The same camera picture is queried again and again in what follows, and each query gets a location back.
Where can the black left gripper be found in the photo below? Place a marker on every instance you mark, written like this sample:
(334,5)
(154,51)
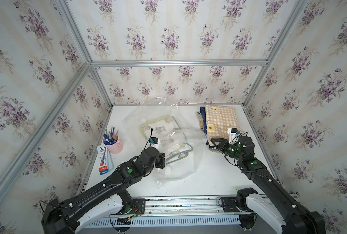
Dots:
(162,156)

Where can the white green trimmed blanket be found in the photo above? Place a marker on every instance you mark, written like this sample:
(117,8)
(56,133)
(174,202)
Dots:
(174,141)

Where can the clear plastic vacuum bag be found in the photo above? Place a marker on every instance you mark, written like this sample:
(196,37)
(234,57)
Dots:
(154,108)

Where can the aluminium mounting rail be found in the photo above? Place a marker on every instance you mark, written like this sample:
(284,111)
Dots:
(158,206)

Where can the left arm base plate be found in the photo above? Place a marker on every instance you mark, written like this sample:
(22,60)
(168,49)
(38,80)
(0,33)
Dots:
(136,207)

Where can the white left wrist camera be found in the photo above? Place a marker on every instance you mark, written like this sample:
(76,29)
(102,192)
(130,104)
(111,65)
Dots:
(154,142)

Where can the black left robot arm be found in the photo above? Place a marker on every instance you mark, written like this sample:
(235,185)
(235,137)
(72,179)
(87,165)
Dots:
(109,196)

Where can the white toothpaste box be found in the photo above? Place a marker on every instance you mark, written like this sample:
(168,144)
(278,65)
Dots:
(105,163)

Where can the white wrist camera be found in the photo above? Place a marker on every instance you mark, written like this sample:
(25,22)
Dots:
(233,134)
(154,142)

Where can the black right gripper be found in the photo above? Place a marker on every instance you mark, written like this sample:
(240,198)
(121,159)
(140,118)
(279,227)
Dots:
(223,144)

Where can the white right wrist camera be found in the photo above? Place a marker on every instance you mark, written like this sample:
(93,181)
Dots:
(233,134)

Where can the orange gingham sunflower blanket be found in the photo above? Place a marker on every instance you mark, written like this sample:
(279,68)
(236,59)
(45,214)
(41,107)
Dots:
(219,119)

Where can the beige floral fleece blanket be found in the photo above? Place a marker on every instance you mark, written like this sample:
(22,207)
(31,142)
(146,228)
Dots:
(200,121)

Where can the pink pen cup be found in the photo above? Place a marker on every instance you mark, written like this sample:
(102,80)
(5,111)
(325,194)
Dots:
(113,148)

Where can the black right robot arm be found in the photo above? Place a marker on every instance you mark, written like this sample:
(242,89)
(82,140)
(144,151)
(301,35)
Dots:
(285,215)

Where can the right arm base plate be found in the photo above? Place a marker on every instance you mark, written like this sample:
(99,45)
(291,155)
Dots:
(232,205)

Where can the navy star pattern blanket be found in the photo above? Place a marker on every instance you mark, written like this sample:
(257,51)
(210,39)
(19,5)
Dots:
(202,112)

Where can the blue pen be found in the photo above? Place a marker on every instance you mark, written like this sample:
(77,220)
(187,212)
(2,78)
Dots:
(106,138)

